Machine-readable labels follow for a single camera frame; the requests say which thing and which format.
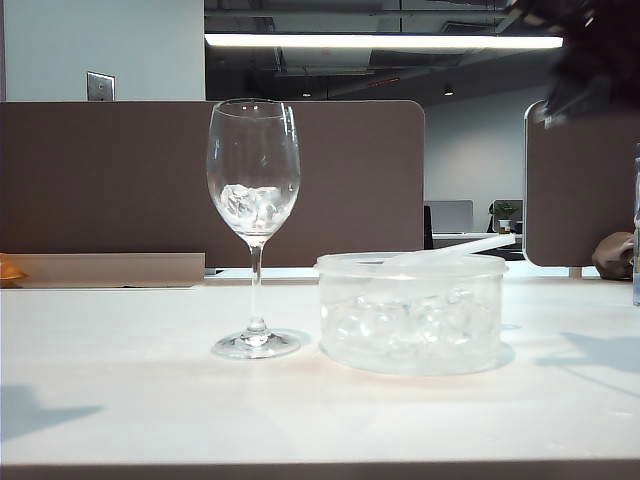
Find grey background screen panel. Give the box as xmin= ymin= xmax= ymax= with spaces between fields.
xmin=430 ymin=200 xmax=474 ymax=235

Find clear plastic bottle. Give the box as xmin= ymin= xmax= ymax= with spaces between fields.
xmin=631 ymin=143 xmax=640 ymax=307

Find long ceiling light strip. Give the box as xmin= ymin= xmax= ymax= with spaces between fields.
xmin=203 ymin=32 xmax=566 ymax=50

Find brown lumpy object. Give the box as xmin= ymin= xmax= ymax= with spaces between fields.
xmin=591 ymin=231 xmax=636 ymax=281

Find green potted plant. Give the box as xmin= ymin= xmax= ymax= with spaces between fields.
xmin=488 ymin=200 xmax=521 ymax=235

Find white plastic ice shovel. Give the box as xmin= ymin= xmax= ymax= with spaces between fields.
xmin=384 ymin=233 xmax=517 ymax=275

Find clear wine glass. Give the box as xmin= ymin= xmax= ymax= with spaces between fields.
xmin=206 ymin=98 xmax=304 ymax=361

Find round translucent plastic ice container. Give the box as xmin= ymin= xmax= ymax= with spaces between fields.
xmin=314 ymin=251 xmax=511 ymax=377

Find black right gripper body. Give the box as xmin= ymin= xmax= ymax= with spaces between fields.
xmin=542 ymin=0 xmax=640 ymax=127

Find brown desk partition rounded corners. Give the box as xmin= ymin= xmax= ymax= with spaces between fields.
xmin=523 ymin=99 xmax=640 ymax=269

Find grey wall switch plate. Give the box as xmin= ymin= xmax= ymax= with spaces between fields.
xmin=86 ymin=71 xmax=117 ymax=103

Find wide brown desk partition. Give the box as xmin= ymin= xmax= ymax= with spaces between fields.
xmin=0 ymin=99 xmax=427 ymax=269

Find beige cardboard box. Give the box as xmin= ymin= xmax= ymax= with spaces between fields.
xmin=0 ymin=252 xmax=207 ymax=290

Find clear ice cube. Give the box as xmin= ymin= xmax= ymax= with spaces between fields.
xmin=221 ymin=184 xmax=254 ymax=226
xmin=252 ymin=186 xmax=293 ymax=227

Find white background desk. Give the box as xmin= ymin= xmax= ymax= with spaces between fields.
xmin=432 ymin=232 xmax=525 ymax=251

